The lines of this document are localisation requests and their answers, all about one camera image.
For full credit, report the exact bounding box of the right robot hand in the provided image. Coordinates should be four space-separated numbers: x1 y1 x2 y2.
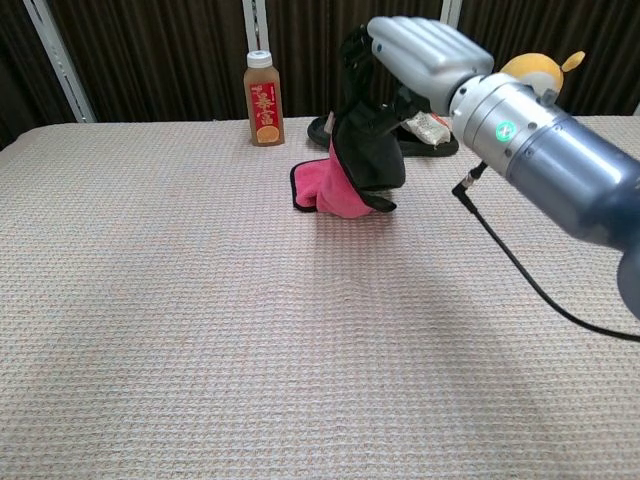
341 16 495 119

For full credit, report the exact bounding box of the pink towel with black trim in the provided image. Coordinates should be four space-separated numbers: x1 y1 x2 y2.
289 97 407 220

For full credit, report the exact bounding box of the white orange snack packet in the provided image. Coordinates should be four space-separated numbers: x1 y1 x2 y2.
402 110 454 147

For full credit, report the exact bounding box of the black slipper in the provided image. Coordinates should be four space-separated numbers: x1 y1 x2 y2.
306 113 460 157

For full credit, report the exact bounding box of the yellow plush toy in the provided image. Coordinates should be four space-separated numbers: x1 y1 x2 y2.
499 50 586 96

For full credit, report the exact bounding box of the brown juice bottle red label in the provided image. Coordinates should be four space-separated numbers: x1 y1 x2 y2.
243 49 286 148

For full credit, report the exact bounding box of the beige woven tablecloth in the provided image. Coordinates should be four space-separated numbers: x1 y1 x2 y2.
0 115 640 480

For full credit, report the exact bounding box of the white metal frame post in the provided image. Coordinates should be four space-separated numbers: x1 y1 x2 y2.
241 0 271 54
22 0 97 124
439 0 464 26

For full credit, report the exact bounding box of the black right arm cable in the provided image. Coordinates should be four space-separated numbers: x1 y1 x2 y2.
451 160 640 344

